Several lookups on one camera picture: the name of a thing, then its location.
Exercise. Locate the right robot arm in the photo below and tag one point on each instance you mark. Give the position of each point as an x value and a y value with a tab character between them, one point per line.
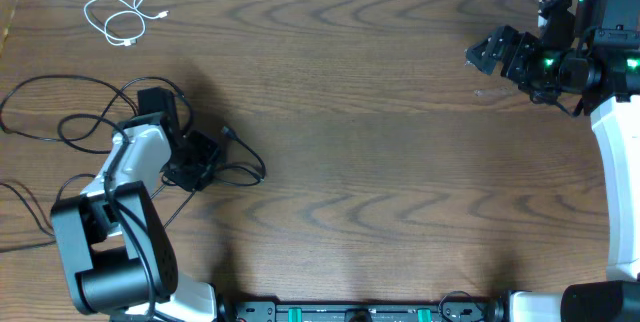
588	48

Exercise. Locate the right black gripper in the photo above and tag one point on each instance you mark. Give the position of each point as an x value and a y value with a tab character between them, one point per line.
523	44

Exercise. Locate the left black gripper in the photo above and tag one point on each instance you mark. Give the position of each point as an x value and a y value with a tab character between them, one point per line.
211	153

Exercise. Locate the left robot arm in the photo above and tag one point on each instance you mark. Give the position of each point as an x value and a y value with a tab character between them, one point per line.
115	252

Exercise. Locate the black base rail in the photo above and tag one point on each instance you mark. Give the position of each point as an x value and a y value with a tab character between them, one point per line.
456	306

